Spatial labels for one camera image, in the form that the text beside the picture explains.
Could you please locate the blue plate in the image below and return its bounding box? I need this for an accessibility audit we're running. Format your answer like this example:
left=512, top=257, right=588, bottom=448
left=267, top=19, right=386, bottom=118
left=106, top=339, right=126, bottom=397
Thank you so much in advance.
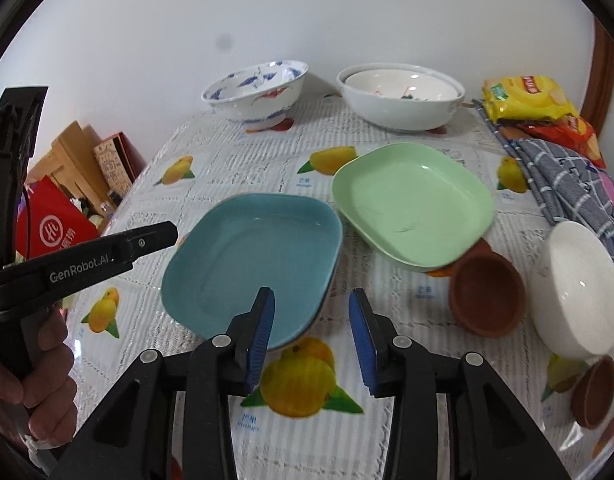
left=162, top=194, right=344, bottom=351

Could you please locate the plain white bowl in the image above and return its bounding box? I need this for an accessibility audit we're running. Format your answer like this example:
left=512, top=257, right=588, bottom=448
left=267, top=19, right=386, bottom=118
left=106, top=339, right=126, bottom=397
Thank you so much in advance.
left=531, top=220, right=614, bottom=360

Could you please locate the red snack bag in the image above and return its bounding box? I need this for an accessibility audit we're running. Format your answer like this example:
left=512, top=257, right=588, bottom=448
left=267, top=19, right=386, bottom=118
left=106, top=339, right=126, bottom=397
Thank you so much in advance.
left=502, top=115, right=606, bottom=169

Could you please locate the white printed bowl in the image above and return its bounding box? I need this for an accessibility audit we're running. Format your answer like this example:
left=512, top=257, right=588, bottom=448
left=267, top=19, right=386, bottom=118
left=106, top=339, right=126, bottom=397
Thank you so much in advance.
left=344, top=70, right=460, bottom=103

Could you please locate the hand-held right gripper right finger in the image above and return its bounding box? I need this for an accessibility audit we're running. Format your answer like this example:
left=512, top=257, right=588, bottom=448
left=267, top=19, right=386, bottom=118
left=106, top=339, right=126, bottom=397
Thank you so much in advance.
left=348, top=288, right=572, bottom=480

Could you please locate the yellow snack bag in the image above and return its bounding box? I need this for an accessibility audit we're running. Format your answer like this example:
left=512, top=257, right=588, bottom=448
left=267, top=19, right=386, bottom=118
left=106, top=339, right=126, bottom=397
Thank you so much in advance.
left=482, top=76, right=580, bottom=124

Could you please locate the blue patterned white bowl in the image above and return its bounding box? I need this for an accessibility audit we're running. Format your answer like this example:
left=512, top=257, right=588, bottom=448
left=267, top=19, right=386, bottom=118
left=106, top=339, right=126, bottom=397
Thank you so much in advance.
left=202, top=60, right=309, bottom=132

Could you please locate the grey checked cloth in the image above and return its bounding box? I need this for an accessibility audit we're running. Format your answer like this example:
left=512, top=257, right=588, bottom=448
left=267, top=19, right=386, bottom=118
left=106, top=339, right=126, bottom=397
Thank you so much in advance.
left=474, top=100, right=614, bottom=264

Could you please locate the brown wooden door frame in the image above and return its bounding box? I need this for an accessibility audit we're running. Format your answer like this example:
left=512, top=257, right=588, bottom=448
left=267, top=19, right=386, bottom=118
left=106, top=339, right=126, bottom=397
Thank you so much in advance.
left=579, top=15, right=614, bottom=136

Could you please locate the brown clay bowl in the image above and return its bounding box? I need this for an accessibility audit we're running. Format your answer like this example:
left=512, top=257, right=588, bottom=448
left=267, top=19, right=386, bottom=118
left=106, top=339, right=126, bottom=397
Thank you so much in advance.
left=449, top=250, right=528, bottom=337
left=571, top=355, right=614, bottom=430

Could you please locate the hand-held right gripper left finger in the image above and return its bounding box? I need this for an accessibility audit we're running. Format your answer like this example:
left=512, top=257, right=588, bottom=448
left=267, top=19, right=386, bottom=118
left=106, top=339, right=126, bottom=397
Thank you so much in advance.
left=49, top=287, right=276, bottom=480

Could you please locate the large white bowl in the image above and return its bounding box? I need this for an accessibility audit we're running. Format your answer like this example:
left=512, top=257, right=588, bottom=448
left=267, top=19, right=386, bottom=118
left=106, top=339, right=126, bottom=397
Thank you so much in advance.
left=336, top=63, right=466, bottom=134

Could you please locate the person's left hand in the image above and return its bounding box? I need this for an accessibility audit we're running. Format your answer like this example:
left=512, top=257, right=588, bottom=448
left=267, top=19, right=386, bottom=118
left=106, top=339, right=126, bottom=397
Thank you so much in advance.
left=0, top=305, right=79, bottom=451

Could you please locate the patterned cardboard box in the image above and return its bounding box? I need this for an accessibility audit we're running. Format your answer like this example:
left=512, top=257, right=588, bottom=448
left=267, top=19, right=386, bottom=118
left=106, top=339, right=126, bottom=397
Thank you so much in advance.
left=93, top=131, right=148, bottom=202

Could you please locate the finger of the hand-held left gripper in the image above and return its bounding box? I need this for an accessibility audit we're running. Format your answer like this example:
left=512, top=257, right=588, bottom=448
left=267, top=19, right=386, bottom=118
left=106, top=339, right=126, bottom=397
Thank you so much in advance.
left=111, top=221, right=179, bottom=264

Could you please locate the green plate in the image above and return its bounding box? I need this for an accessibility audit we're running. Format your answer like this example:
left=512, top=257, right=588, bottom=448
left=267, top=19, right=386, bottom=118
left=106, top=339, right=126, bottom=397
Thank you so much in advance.
left=332, top=142, right=496, bottom=269

